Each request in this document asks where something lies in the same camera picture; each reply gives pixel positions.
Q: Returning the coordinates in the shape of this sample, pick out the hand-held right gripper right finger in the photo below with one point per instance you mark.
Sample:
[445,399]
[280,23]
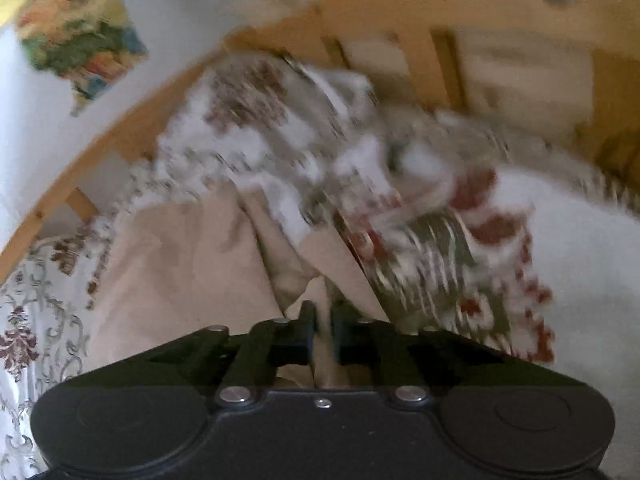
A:
[343,332]

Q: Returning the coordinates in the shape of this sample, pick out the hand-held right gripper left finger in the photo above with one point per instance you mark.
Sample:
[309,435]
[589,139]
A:
[306,332]

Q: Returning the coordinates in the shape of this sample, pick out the colourful floral wall poster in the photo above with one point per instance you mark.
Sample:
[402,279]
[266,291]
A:
[80,30]

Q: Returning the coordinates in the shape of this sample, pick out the beige garment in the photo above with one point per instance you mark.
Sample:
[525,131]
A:
[200,270]

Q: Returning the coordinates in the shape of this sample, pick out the red green patterned cloth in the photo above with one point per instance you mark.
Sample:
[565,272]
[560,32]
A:
[440,270]

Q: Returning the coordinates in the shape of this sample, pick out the floral bedsheet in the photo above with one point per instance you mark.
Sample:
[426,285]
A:
[280,125]

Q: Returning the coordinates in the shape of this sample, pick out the wooden bed frame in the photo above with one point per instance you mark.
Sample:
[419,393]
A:
[380,15]

